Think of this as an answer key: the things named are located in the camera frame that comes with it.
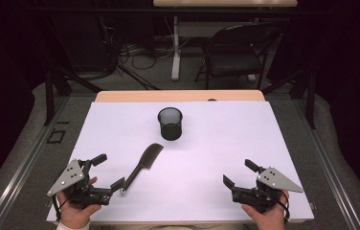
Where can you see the black mesh pen cup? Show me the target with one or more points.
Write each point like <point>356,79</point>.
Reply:
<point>170,126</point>

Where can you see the white-legged background desk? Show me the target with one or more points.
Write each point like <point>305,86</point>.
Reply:
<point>176,54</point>

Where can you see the person's left hand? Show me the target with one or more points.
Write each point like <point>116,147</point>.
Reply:
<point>74,214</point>

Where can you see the black folding chair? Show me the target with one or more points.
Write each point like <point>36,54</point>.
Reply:
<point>237,54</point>

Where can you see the person's right hand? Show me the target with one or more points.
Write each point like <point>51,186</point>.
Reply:
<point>269,218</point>

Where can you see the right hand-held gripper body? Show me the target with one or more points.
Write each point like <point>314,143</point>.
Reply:
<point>270,182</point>

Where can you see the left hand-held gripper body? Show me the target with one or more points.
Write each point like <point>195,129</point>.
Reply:
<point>69,179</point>

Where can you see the black metal stand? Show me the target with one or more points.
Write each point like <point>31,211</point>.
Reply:
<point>49,96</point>
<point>310,99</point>

